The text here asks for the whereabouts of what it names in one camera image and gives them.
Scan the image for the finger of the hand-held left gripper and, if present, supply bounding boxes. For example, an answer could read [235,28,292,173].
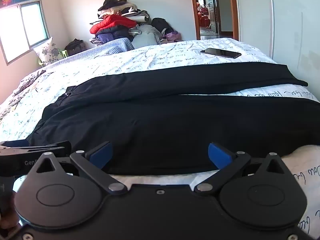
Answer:
[0,140,30,148]
[0,141,72,157]

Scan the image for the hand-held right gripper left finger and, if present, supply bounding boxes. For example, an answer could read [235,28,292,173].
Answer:
[28,141,128,196]

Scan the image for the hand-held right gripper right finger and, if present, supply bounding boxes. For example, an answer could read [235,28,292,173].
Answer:
[194,142,292,197]

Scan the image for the black pants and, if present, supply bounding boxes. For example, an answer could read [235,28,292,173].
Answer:
[26,62,320,176]

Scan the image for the black and white patterned blanket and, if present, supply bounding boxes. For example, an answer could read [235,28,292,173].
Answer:
[0,69,47,120]

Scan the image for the green plastic stool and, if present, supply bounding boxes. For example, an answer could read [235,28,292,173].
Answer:
[37,50,68,67]

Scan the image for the floral pillow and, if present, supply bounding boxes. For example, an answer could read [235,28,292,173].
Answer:
[33,36,63,67]

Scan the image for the black smartphone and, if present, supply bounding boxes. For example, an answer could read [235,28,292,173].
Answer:
[200,48,242,59]

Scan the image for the dark brown bag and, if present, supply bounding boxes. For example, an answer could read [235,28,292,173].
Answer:
[64,39,87,56]

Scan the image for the white script-printed quilt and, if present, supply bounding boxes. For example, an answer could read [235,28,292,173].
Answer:
[0,37,320,240]

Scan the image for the light blue ribbed blanket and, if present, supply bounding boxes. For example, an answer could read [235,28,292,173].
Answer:
[41,37,135,67]

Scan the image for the window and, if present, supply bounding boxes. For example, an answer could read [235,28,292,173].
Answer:
[0,1,50,65]

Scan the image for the navy puffer jacket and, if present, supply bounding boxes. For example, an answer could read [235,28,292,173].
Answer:
[96,27,137,43]

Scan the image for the grey bag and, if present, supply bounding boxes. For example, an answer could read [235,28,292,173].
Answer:
[131,24,163,49]

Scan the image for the purple bag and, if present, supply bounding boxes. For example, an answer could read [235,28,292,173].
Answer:
[165,31,180,42]

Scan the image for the red puffer jacket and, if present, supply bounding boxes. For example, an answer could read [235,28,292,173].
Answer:
[89,14,137,35]

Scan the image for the black backpack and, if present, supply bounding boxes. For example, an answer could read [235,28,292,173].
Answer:
[151,17,175,35]

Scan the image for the white folded clothes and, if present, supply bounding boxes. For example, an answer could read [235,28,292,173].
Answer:
[98,4,150,23]

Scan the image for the white wardrobe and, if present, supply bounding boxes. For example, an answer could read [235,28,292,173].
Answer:
[235,0,320,103]

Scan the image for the black garment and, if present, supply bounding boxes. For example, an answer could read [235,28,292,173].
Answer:
[97,0,128,12]

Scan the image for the wooden door frame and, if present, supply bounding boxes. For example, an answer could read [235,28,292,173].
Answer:
[188,0,238,40]

